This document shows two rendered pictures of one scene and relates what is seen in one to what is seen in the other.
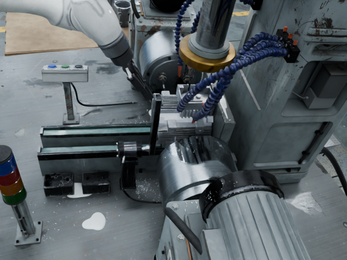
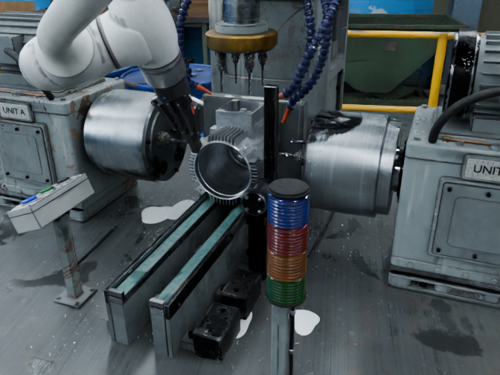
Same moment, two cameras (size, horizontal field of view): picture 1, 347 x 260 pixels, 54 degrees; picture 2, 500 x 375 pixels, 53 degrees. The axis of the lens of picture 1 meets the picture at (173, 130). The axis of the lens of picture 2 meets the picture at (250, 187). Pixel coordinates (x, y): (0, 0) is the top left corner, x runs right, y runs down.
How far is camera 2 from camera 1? 1.02 m
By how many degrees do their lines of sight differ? 46
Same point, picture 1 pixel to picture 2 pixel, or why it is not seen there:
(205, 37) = (251, 9)
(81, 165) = (204, 292)
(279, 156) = not seen: hidden behind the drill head
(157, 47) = (128, 106)
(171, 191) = (374, 158)
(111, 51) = (179, 69)
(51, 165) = (181, 318)
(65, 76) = (65, 199)
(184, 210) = (423, 137)
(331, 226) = not seen: hidden behind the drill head
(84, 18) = (158, 17)
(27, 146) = (86, 363)
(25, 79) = not seen: outside the picture
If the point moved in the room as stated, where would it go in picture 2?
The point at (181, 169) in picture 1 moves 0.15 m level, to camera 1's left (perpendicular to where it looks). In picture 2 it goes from (357, 135) to (323, 155)
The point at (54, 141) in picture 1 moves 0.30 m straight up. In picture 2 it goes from (137, 297) to (119, 160)
